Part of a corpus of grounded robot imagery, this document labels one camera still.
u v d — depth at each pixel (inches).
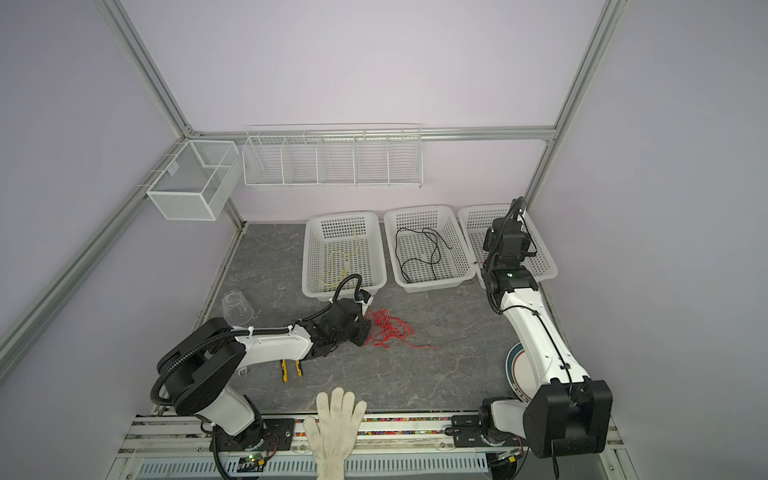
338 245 44.3
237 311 37.7
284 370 32.6
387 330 35.3
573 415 15.7
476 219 45.5
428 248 44.1
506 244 22.3
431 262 41.7
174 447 29.0
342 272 41.5
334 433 29.1
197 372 17.6
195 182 38.6
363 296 31.7
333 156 39.0
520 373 32.5
